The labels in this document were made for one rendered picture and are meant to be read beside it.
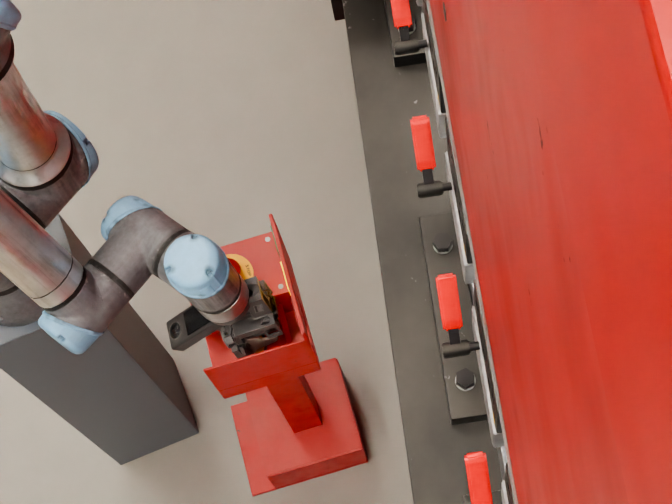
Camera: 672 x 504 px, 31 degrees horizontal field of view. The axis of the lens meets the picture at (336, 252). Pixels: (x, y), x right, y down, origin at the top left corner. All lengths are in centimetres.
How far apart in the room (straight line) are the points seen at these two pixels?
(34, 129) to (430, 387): 63
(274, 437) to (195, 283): 96
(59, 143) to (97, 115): 124
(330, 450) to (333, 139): 77
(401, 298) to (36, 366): 65
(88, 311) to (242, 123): 136
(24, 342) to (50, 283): 41
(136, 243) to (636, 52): 140
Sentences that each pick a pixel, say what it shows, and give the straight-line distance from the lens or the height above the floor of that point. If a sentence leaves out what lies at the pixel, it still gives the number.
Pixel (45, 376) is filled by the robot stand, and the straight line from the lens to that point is 209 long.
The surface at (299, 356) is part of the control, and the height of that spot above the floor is 75.
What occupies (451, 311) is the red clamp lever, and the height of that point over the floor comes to 122.
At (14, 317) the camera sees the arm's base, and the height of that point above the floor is 80.
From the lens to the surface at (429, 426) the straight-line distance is 165.
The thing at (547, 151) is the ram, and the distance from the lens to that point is 52.
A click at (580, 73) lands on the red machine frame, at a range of 28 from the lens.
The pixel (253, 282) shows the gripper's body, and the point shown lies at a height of 93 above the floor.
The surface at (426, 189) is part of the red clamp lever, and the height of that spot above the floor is 119.
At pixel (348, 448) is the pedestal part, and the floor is 12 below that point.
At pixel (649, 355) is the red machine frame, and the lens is 25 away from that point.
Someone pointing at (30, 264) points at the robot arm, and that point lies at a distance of 153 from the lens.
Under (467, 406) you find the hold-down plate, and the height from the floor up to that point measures 91.
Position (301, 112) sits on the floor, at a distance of 287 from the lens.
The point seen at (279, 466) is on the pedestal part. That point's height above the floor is 12.
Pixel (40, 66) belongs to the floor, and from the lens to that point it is 310.
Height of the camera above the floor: 247
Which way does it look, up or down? 66 degrees down
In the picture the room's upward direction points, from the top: 17 degrees counter-clockwise
